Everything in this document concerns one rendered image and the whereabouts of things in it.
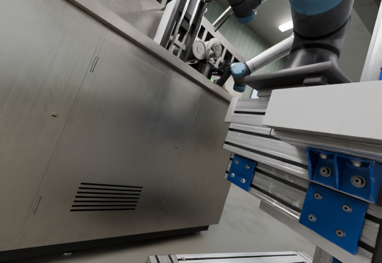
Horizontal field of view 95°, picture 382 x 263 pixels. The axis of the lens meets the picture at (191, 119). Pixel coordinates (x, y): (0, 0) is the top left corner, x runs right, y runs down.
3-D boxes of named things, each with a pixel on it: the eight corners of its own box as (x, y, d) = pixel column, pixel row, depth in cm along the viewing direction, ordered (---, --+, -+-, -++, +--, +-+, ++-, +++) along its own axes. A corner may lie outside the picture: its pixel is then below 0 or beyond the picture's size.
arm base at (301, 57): (349, 99, 44) (359, 62, 45) (320, 71, 37) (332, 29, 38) (291, 100, 57) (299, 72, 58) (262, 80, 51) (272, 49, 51)
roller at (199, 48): (191, 52, 115) (196, 36, 116) (170, 57, 134) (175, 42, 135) (203, 61, 122) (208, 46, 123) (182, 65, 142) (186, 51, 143)
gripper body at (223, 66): (224, 66, 128) (238, 65, 119) (221, 76, 128) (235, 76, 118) (218, 61, 124) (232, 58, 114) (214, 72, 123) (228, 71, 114)
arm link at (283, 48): (336, 25, 78) (235, 80, 90) (327, 41, 88) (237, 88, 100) (320, 9, 82) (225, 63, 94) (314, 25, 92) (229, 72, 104)
